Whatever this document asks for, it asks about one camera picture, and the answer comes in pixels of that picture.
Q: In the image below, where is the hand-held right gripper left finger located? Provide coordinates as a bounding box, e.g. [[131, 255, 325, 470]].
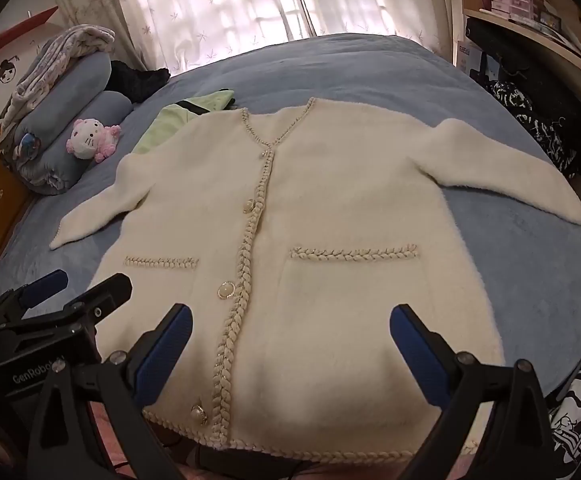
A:
[[24, 303, 194, 480]]

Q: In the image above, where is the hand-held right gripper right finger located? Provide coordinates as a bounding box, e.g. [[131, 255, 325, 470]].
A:
[[389, 304, 558, 480]]

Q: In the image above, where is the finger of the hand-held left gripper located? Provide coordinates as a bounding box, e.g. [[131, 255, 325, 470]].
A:
[[0, 274, 134, 348], [0, 269, 69, 322]]

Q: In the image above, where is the cream fluffy cardigan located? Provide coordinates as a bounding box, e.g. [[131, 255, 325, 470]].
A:
[[49, 96, 581, 458]]

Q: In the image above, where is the rolled blue blanket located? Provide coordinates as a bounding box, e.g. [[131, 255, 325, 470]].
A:
[[15, 91, 134, 196]]

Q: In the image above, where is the white pink plush cat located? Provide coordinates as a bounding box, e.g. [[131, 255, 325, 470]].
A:
[[66, 118, 122, 163]]

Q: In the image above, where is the person's black white printed clothing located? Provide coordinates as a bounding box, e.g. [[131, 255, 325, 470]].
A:
[[547, 330, 581, 480]]

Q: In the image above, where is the light green folded garment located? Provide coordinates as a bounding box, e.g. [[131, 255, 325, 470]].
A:
[[133, 89, 236, 156]]

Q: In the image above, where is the black fluffy cloth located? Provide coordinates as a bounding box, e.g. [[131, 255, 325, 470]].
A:
[[108, 60, 171, 103]]

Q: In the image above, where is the patterned folded blanket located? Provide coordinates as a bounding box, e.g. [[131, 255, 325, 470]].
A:
[[0, 25, 116, 126]]

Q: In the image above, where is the black white patterned garment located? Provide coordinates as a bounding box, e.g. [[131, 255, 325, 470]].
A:
[[487, 80, 578, 178]]

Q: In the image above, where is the blue bed blanket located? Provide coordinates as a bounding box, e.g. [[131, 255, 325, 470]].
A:
[[0, 34, 581, 396]]

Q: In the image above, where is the white printed box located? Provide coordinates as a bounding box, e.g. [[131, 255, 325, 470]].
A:
[[454, 40, 483, 76]]

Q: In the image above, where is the wooden shelf desk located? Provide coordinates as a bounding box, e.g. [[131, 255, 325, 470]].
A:
[[457, 0, 581, 136]]

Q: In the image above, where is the stack of pink boxes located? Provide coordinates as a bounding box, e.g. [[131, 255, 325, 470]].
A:
[[487, 0, 541, 18]]

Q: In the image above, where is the red wall shelf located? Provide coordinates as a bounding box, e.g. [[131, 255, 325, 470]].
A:
[[0, 6, 58, 72]]

